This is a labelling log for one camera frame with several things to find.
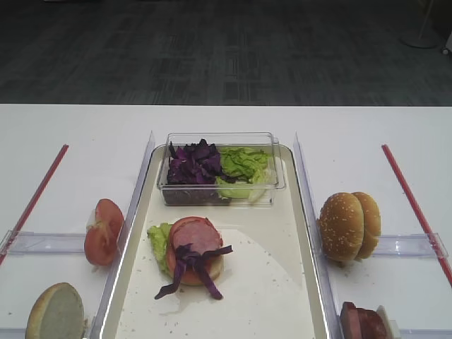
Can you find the standing tomato slice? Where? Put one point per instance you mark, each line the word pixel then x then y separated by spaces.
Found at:
pixel 100 244

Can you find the clear acrylic divider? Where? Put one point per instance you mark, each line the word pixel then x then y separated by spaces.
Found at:
pixel 97 326
pixel 331 320

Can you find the green lettuce pile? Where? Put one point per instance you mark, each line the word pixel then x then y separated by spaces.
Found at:
pixel 247 166

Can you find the red strip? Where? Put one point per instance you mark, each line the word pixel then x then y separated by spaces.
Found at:
pixel 39 192
pixel 413 197

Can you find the lettuce leaf under tomato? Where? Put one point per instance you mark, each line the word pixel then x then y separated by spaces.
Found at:
pixel 158 236

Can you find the purple cabbage pile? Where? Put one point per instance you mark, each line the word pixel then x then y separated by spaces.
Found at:
pixel 194 164

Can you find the right red strip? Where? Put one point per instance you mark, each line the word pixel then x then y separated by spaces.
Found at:
pixel 413 197

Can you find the sesame bun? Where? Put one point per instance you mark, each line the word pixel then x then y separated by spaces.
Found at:
pixel 372 224
pixel 341 225

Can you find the left clear acrylic divider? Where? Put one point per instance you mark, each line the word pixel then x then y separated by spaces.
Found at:
pixel 97 326

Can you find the left red strip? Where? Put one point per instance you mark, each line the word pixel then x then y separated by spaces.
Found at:
pixel 39 192

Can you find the front sesame bun top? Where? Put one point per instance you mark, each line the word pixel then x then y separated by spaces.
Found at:
pixel 341 225

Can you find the metal serving tray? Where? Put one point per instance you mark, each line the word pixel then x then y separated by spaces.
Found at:
pixel 268 282

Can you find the front standing ham slice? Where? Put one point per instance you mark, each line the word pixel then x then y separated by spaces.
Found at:
pixel 371 325

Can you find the right clear acrylic divider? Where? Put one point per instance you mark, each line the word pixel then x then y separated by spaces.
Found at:
pixel 331 320

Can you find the rear sesame bun top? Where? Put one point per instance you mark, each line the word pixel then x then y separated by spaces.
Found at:
pixel 372 224

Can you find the cut bun half left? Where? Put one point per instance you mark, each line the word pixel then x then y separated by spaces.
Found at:
pixel 57 313

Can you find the white slice holder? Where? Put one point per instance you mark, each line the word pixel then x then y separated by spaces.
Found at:
pixel 392 329

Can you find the floor stand base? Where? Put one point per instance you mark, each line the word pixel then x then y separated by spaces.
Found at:
pixel 420 40

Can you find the rear standing ham slice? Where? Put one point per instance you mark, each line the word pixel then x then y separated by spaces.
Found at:
pixel 350 321

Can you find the clear cross rail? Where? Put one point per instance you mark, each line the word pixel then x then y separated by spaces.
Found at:
pixel 423 245
pixel 24 243

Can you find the bottom bun half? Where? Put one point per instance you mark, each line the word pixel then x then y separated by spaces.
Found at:
pixel 216 270

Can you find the purple cabbage shreds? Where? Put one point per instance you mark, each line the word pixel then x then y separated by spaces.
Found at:
pixel 180 270

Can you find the right clear cross rail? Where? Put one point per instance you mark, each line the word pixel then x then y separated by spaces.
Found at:
pixel 423 245

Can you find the clear plastic container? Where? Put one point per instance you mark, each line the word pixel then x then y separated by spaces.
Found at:
pixel 259 140

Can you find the tomato slice on bun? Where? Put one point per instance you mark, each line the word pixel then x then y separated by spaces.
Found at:
pixel 190 277

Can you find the left clear cross rail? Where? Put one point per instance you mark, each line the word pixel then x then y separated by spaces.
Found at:
pixel 24 243

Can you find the standing ham slice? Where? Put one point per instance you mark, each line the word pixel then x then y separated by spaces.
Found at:
pixel 350 321
pixel 371 325

